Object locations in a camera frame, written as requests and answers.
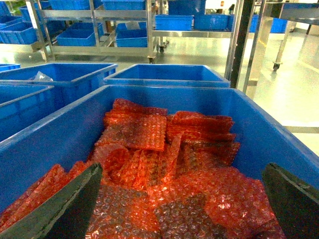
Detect blue bin with red bags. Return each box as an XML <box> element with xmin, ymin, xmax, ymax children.
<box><xmin>0</xmin><ymin>85</ymin><xmax>319</xmax><ymax>210</ymax></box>

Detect empty blue bin middle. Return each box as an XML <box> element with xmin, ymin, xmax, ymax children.
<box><xmin>0</xmin><ymin>84</ymin><xmax>55</xmax><ymax>141</ymax></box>

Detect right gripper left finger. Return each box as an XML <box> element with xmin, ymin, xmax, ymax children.
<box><xmin>0</xmin><ymin>163</ymin><xmax>103</xmax><ymax>239</ymax></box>

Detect background steel rack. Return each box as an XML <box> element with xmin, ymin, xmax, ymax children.
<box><xmin>24</xmin><ymin>0</ymin><xmax>160</xmax><ymax>64</ymax></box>

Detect blue bin behind left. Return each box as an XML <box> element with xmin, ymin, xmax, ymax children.
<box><xmin>0</xmin><ymin>63</ymin><xmax>118</xmax><ymax>109</ymax></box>

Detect red bubble wrap bags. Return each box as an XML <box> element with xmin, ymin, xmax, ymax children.
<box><xmin>0</xmin><ymin>99</ymin><xmax>285</xmax><ymax>239</ymax></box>

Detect stainless steel table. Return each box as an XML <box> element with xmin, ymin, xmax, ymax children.
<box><xmin>266</xmin><ymin>0</ymin><xmax>319</xmax><ymax>72</ymax></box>

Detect stainless steel flow rack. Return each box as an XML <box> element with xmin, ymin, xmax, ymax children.
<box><xmin>224</xmin><ymin>0</ymin><xmax>272</xmax><ymax>99</ymax></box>

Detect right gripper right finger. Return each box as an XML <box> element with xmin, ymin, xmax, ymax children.
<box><xmin>262</xmin><ymin>163</ymin><xmax>319</xmax><ymax>239</ymax></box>

